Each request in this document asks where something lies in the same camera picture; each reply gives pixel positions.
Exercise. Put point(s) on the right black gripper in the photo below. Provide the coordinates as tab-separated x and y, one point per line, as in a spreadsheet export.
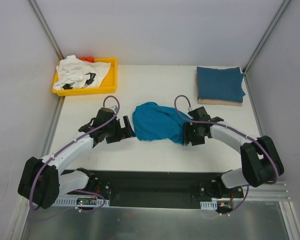
190	133

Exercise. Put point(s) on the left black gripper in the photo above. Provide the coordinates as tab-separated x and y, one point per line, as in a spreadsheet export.
119	132

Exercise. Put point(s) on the teal blue t-shirt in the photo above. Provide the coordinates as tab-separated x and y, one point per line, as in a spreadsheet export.
154	122

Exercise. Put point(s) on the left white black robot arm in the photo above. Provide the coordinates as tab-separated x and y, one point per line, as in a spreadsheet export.
43	179

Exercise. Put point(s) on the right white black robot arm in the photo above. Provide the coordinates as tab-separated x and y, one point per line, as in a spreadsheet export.
260	160

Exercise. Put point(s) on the yellow plastic bin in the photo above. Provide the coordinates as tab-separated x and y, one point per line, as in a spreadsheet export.
108	85

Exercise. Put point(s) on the folded dark blue t-shirt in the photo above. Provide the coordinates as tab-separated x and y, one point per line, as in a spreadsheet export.
218	82

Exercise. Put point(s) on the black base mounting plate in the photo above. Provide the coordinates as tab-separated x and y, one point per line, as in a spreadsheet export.
176	190

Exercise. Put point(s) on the white printed t-shirt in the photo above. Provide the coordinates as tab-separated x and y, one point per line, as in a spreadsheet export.
74	73

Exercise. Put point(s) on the orange garment in bin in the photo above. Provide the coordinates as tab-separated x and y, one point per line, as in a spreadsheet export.
89	59

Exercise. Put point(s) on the right slotted cable duct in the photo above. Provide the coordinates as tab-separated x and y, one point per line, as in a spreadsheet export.
209	205

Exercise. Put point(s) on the slotted cable duct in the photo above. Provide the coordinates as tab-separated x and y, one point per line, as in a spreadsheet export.
86	202
209	205

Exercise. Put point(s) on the left slotted cable duct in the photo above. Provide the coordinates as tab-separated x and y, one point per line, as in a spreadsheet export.
86	202

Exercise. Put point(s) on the aluminium extrusion rail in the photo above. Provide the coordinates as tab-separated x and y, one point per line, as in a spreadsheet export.
278	192

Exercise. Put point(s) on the left aluminium frame post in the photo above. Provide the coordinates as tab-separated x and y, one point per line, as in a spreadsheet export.
46	29

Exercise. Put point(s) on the aluminium frame post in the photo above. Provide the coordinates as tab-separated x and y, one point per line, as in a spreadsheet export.
269	30
46	29

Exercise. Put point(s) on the right aluminium frame post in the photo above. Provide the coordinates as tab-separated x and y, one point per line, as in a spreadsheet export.
269	30

